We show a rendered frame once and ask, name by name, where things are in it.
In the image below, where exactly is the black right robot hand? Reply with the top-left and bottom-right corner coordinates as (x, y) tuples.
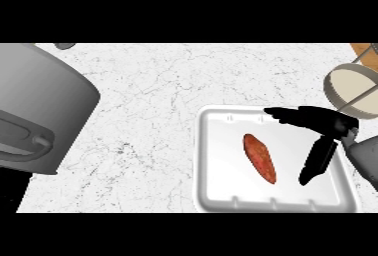
(263, 105), (361, 187)

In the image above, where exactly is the brown wooden board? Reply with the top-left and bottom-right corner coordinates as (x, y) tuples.
(349, 43), (378, 72)

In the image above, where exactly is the small grey object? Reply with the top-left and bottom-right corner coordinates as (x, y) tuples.
(52, 43), (79, 51)

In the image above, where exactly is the white plastic tray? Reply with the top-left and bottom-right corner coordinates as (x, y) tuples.
(194, 104), (362, 214)

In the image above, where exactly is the cream tiered wire basket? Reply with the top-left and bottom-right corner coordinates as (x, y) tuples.
(322, 43), (378, 120)

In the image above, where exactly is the orange sweet potato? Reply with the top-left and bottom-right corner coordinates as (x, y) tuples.
(242, 133), (278, 185)

